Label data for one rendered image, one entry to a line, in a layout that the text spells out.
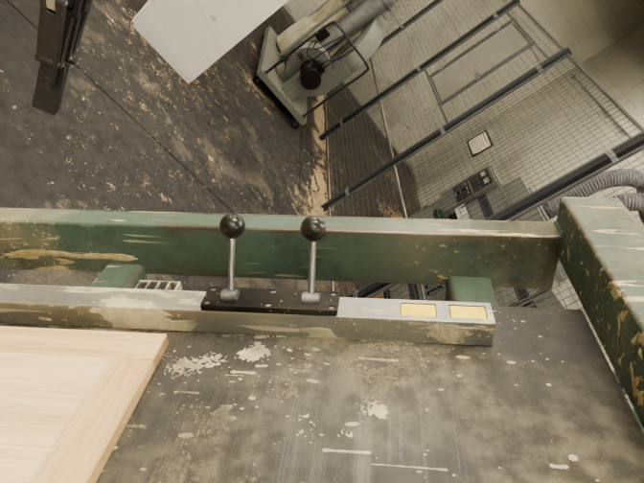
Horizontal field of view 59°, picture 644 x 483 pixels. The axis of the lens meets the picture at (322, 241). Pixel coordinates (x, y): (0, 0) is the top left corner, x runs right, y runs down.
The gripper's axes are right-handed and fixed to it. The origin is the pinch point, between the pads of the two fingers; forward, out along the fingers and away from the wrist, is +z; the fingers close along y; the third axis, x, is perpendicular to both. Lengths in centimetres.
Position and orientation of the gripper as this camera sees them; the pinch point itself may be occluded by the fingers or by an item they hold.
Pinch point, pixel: (50, 85)
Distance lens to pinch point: 82.8
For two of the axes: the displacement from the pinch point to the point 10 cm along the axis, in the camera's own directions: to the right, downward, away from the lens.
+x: -9.0, -3.6, -2.4
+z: -4.3, 7.5, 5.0
